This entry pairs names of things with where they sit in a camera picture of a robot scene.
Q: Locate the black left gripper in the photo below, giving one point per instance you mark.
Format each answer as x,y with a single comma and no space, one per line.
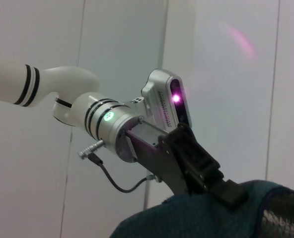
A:
171,161

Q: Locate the dark teal insulated lunch bag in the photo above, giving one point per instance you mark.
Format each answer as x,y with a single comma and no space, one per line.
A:
206,215

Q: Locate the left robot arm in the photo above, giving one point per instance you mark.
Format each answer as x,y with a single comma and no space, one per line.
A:
70,81

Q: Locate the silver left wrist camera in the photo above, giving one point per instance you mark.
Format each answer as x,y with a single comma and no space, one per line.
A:
169,99

